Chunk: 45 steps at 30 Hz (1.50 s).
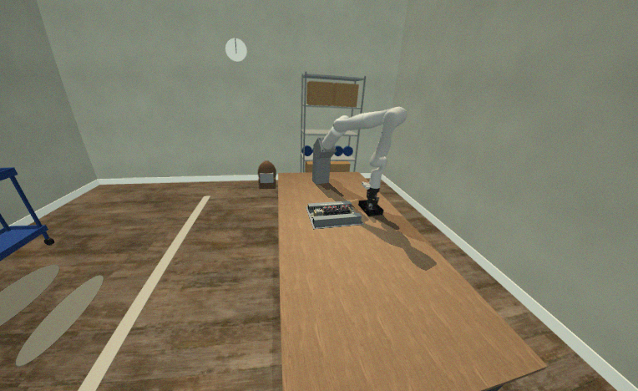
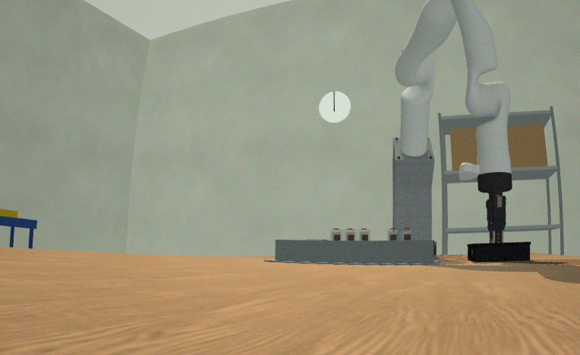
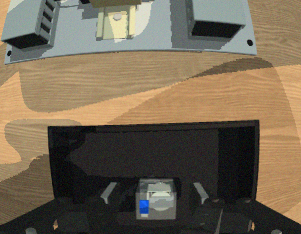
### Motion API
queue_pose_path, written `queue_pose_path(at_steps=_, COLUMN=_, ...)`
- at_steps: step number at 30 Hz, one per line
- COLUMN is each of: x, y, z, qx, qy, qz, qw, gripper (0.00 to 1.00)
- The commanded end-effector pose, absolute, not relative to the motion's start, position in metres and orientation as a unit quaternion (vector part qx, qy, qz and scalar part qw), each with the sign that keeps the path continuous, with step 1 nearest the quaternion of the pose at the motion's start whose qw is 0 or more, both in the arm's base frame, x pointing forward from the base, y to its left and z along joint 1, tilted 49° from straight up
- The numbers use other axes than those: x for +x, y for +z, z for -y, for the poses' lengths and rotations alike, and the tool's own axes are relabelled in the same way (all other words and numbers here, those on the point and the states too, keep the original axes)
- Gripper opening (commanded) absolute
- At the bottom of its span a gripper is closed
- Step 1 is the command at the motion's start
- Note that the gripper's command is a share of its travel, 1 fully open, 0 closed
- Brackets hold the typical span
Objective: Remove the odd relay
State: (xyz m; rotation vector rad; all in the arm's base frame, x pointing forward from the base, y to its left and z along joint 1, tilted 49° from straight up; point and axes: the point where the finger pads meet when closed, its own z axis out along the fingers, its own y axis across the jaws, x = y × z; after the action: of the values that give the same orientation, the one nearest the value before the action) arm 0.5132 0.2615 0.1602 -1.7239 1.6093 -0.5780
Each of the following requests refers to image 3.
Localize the grey mounting plate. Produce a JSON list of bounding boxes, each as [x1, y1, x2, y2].
[[4, 0, 257, 65]]

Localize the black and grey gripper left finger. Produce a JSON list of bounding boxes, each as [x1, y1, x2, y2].
[[0, 182, 126, 234]]

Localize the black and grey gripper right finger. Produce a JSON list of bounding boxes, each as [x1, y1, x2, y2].
[[179, 182, 301, 234]]

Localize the black parts tray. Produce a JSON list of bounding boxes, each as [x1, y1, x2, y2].
[[47, 120, 260, 228]]

